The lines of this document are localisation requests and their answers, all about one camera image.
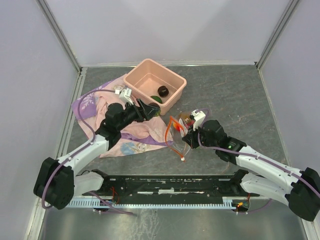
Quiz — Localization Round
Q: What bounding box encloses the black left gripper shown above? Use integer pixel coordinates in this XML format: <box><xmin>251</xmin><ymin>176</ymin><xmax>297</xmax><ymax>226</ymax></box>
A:
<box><xmin>117</xmin><ymin>98</ymin><xmax>160</xmax><ymax>131</ymax></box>

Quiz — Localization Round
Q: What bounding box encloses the dark green fake vegetable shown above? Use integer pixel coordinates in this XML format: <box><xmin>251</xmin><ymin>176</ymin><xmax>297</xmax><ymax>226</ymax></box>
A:
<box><xmin>151</xmin><ymin>95</ymin><xmax>163</xmax><ymax>104</ymax></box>

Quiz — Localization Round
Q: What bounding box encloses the dark brown fake fruit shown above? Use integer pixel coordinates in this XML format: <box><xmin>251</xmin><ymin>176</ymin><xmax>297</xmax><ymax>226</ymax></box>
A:
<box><xmin>148</xmin><ymin>102</ymin><xmax>161</xmax><ymax>118</ymax></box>

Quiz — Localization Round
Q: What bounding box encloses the pink purple printed cloth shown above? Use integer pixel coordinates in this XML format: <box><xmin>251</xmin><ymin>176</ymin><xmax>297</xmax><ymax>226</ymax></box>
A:
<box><xmin>71</xmin><ymin>90</ymin><xmax>167</xmax><ymax>158</ymax></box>

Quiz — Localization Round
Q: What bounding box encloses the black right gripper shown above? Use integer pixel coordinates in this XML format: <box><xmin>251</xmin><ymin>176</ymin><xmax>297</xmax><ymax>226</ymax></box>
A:
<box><xmin>181</xmin><ymin>122</ymin><xmax>217</xmax><ymax>151</ymax></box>

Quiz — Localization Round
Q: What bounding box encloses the clear zip top bag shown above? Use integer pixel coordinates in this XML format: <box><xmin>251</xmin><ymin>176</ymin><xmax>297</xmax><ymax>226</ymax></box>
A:
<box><xmin>164</xmin><ymin>113</ymin><xmax>194</xmax><ymax>162</ymax></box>

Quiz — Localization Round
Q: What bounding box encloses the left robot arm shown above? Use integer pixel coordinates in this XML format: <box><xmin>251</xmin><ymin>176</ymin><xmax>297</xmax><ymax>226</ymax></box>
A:
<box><xmin>33</xmin><ymin>99</ymin><xmax>160</xmax><ymax>210</ymax></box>

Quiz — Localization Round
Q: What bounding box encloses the pink plastic tub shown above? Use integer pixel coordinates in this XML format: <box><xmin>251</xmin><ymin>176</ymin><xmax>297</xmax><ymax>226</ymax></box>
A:
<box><xmin>123</xmin><ymin>58</ymin><xmax>187</xmax><ymax>116</ymax></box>

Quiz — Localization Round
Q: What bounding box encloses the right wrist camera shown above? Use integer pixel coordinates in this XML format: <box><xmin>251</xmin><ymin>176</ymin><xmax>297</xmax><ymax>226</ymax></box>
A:
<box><xmin>190</xmin><ymin>109</ymin><xmax>208</xmax><ymax>131</ymax></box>

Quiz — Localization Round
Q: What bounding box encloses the red fake tomato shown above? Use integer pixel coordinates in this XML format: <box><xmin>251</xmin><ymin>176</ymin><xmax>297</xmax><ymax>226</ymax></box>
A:
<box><xmin>172</xmin><ymin>121</ymin><xmax>183</xmax><ymax>131</ymax></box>

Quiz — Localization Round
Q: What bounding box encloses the brown fake bread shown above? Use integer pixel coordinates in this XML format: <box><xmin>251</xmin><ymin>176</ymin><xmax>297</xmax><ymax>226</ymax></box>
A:
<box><xmin>178</xmin><ymin>112</ymin><xmax>191</xmax><ymax>122</ymax></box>

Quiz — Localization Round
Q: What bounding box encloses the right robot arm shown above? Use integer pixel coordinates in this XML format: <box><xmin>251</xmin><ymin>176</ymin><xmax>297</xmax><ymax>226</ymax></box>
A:
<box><xmin>179</xmin><ymin>120</ymin><xmax>320</xmax><ymax>222</ymax></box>

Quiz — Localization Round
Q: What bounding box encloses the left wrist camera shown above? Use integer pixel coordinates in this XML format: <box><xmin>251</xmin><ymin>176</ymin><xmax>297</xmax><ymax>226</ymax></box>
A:
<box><xmin>118</xmin><ymin>88</ymin><xmax>134</xmax><ymax>105</ymax></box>

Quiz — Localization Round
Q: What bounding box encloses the dark purple fake eggplant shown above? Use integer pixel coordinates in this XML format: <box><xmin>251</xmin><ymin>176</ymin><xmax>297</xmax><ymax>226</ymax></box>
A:
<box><xmin>157</xmin><ymin>85</ymin><xmax>170</xmax><ymax>98</ymax></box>

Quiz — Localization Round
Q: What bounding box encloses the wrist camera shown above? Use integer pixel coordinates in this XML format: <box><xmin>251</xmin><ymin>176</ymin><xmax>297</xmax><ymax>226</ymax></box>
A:
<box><xmin>118</xmin><ymin>88</ymin><xmax>134</xmax><ymax>105</ymax></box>
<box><xmin>190</xmin><ymin>109</ymin><xmax>208</xmax><ymax>131</ymax></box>

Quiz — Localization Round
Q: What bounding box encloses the light blue cable duct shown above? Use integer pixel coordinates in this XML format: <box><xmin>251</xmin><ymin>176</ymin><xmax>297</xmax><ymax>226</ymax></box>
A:
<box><xmin>67</xmin><ymin>196</ymin><xmax>251</xmax><ymax>209</ymax></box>

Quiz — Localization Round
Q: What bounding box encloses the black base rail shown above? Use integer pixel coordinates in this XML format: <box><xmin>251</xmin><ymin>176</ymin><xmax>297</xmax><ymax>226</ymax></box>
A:
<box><xmin>87</xmin><ymin>170</ymin><xmax>253</xmax><ymax>204</ymax></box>

